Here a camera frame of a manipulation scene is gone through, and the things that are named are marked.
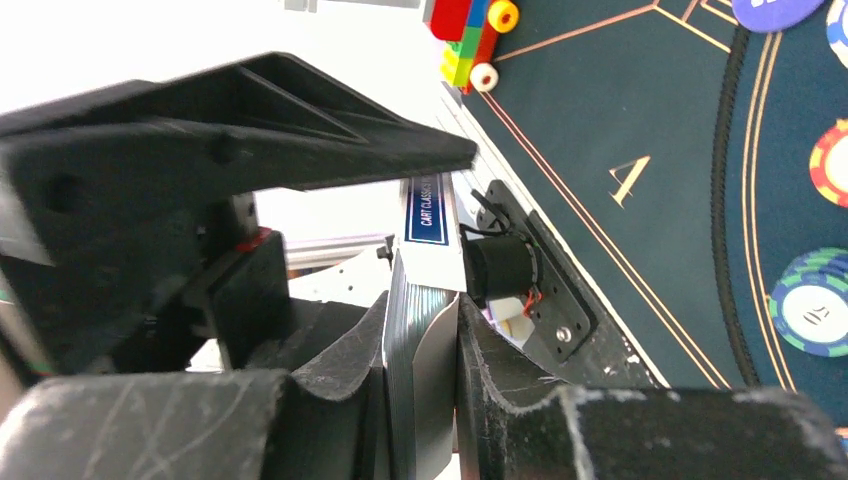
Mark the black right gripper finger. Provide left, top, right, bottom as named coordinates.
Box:
left=457, top=295, right=847, bottom=479

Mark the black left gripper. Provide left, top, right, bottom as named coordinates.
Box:
left=1, top=132, right=390, bottom=479

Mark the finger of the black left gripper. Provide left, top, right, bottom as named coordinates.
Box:
left=1, top=53, right=477, bottom=193

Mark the blue playing card deck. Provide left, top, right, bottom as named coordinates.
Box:
left=382, top=174, right=466, bottom=479

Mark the orange poker chip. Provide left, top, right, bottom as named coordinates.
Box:
left=808, top=119, right=847, bottom=208

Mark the blue small blind button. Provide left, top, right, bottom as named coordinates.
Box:
left=731, top=0, right=824, bottom=33

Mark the white purple poker chip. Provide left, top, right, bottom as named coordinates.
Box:
left=825, top=0, right=847, bottom=67

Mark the colourful lego toy car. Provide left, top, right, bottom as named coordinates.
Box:
left=423, top=0, right=520, bottom=95

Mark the dark green rectangular poker mat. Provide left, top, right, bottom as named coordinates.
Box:
left=465, top=1, right=743, bottom=389

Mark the round blue poker mat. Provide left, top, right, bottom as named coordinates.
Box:
left=712, top=1, right=847, bottom=428

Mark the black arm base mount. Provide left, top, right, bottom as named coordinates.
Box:
left=459, top=180, right=597, bottom=365

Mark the aluminium frame rail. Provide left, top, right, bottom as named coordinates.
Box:
left=284, top=79, right=670, bottom=392

